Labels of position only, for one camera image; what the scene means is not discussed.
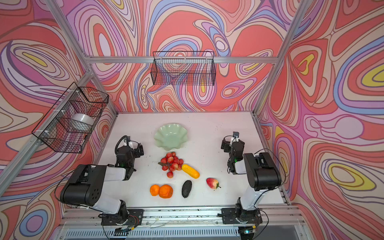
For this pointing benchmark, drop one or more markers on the yellow fake corn cob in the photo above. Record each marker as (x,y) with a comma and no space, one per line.
(190,171)

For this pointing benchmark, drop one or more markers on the green wavy fruit bowl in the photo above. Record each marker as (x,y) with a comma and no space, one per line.
(171,136)

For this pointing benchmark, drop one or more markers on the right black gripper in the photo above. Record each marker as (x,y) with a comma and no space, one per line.
(227,145)

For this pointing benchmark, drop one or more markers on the red fake strawberry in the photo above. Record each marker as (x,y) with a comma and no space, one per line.
(213,183)

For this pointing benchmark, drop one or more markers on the white tape roll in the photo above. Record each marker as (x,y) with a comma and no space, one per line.
(82,122)

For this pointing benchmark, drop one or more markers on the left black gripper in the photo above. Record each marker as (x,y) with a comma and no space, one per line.
(136,151)

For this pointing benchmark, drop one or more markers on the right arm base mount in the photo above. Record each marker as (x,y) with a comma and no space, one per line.
(239,216)

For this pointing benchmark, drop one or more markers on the small fake orange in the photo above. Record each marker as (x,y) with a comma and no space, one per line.
(154,190)

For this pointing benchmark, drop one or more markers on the large fake orange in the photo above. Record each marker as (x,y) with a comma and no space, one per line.
(165,191)

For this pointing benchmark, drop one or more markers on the aluminium front rail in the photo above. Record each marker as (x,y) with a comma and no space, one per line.
(273,215)

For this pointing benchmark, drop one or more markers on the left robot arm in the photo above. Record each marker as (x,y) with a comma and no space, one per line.
(85,186)

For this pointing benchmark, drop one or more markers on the red fake grape bunch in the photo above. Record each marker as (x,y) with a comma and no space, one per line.
(170,163)

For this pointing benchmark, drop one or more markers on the black wire basket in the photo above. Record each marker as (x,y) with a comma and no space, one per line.
(55,131)
(183,68)

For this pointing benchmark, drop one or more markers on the dark green fake avocado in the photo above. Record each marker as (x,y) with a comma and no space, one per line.
(186,188)

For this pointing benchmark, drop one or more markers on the black wire basket back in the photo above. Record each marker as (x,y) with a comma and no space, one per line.
(183,68)

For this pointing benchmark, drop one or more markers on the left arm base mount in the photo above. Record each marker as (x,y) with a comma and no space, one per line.
(126,220)

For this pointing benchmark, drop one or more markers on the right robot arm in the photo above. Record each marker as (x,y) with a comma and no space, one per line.
(262,174)

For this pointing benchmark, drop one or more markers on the black wire basket left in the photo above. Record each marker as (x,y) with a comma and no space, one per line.
(55,131)

